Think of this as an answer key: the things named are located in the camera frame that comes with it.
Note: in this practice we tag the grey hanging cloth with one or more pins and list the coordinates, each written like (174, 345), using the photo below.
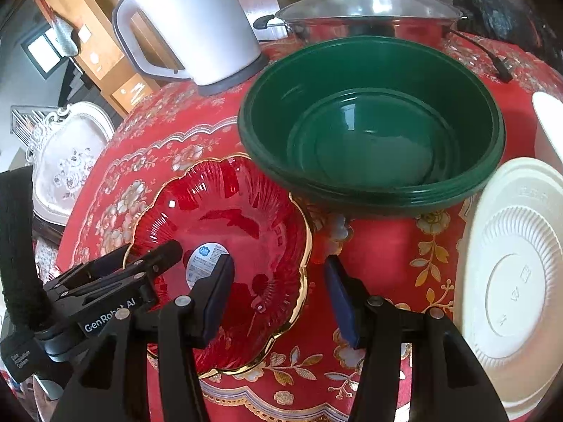
(65, 35)

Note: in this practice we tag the white ornate chair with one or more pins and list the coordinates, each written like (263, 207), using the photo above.
(70, 162)

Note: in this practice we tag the white disposable plate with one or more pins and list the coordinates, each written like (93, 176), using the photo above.
(519, 272)

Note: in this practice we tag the red pan with glass lid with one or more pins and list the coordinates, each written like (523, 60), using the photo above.
(330, 30)

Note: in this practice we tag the wooden drawer cabinet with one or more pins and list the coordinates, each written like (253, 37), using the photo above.
(101, 66)

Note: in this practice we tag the white disposable bowl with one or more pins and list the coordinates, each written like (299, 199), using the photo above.
(550, 127)

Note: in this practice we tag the red floral tablecloth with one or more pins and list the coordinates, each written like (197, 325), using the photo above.
(387, 250)

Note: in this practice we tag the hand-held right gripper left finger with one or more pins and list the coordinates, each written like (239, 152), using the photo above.
(217, 301)

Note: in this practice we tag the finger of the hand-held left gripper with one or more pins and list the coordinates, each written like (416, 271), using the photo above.
(101, 263)
(145, 268)

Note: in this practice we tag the large green plastic bowl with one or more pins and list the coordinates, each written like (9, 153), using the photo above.
(272, 118)

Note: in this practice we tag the white electric kettle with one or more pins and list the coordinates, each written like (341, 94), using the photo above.
(198, 30)

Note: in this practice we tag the red glass plate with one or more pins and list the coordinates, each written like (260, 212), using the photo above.
(246, 228)

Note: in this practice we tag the black plastic bag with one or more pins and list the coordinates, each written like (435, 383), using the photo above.
(497, 13)

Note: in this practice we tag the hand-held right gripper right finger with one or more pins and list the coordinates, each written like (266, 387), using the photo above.
(343, 307)

